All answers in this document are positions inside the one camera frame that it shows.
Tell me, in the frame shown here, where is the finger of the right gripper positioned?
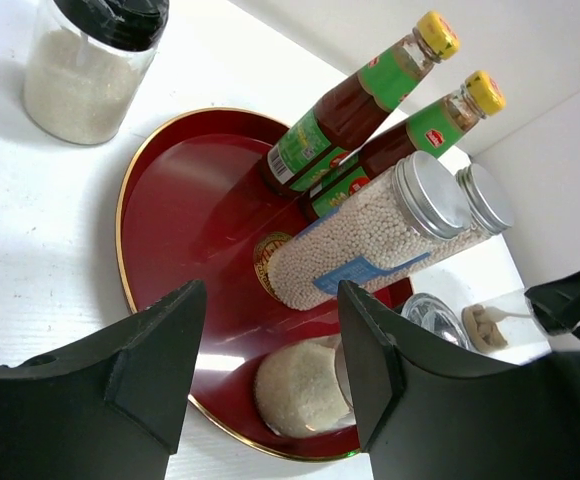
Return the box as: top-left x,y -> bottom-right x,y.
524,271 -> 580,340

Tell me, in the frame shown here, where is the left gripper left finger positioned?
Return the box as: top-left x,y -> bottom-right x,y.
0,280 -> 207,479

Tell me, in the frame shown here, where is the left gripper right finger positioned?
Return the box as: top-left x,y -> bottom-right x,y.
338,281 -> 580,479

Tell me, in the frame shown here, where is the black cap spice jar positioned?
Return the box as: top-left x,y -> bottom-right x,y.
461,290 -> 551,364

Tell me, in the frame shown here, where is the blue label jar silver lid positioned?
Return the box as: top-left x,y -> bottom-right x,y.
421,164 -> 514,269

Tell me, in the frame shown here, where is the chrome top grinder jar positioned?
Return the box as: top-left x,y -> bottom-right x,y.
253,292 -> 471,440

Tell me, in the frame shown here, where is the blue label peppercorn jar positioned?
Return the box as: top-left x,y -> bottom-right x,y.
267,151 -> 471,311

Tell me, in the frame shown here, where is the sauce bottle yellow cap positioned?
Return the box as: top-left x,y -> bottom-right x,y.
299,70 -> 506,222
259,11 -> 460,198

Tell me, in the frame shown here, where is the red round tray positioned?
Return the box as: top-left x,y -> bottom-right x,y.
116,108 -> 359,462

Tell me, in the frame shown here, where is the black pump jar white powder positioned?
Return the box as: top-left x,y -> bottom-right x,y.
22,0 -> 170,146

